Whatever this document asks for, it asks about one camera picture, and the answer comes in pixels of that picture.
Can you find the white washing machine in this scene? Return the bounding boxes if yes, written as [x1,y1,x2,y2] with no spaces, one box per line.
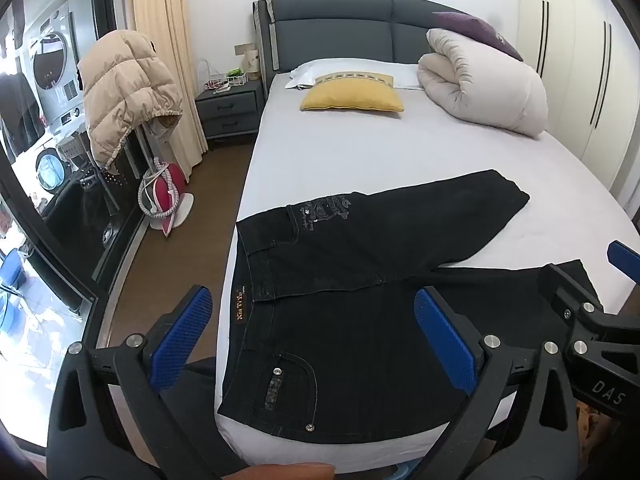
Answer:
[27,2,88,128]

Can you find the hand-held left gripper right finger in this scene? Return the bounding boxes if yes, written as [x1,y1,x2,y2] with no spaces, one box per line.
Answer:
[412,286,601,480]

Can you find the white wardrobe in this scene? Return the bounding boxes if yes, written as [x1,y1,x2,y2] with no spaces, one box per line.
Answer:
[516,0,640,196]

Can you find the grey nightstand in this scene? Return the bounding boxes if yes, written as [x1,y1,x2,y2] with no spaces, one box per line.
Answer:
[194,81,265,142]

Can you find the red and white garment steamer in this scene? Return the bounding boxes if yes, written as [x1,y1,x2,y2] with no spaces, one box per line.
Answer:
[139,157,197,237]

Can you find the cream curtain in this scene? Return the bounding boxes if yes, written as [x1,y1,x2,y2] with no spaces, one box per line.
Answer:
[129,0,209,182]

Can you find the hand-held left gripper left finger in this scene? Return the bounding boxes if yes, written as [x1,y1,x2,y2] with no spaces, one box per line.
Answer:
[47,285,236,480]

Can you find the white wire basket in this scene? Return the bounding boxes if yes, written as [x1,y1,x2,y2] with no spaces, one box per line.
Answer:
[201,59,249,94]

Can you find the white pillow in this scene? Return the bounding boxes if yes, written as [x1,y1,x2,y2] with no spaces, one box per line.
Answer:
[285,58,426,92]

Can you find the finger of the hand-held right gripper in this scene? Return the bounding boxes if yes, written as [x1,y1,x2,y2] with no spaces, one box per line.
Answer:
[537,262,607,356]
[606,241,640,282]

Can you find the yellow cushion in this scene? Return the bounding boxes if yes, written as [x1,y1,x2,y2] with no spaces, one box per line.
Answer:
[300,80,405,112]

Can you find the brown patterned cloth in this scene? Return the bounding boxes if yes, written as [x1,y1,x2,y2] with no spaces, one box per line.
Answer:
[574,402,618,443]

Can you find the black denim pants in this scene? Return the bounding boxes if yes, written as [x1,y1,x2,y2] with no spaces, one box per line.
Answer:
[215,170,606,446]

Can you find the purple pillow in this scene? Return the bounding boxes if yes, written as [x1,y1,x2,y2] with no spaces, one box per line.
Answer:
[432,10,524,61]

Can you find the beige puffer jacket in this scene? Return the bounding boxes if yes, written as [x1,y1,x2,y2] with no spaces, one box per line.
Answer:
[76,29,184,169]

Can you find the black framed glass door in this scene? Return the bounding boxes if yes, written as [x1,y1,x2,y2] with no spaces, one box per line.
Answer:
[0,0,157,361]

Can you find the grey upholstered bed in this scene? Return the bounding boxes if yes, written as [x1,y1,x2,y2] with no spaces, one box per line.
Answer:
[214,0,640,461]

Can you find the rolled cream duvet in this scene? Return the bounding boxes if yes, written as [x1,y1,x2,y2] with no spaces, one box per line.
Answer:
[417,28,549,138]

